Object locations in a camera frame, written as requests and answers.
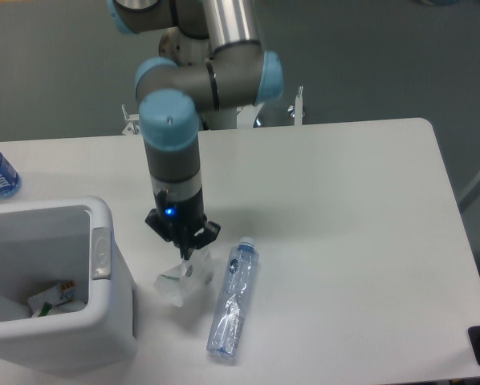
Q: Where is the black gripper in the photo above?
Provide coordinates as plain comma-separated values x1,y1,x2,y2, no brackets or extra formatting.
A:
144,188,221,260

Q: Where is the white paper wrapper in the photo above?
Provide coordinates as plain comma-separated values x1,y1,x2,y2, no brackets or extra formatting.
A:
153,247,214,307

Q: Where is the clear plastic bottle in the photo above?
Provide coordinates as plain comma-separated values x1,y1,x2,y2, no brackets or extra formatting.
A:
206,237,259,364

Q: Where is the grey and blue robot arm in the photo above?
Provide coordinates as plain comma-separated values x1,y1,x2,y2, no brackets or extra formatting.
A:
108,1,284,260

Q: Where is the trash inside the can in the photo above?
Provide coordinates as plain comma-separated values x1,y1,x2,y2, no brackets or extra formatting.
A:
27,281,87,318

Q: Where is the white plastic trash can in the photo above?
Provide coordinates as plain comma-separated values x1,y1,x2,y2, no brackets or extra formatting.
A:
0,197,138,372

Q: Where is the white metal base frame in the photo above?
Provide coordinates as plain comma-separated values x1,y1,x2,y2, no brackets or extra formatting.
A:
121,85,306,136

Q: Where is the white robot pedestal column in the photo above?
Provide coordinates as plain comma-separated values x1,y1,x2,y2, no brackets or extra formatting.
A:
158,27,237,130

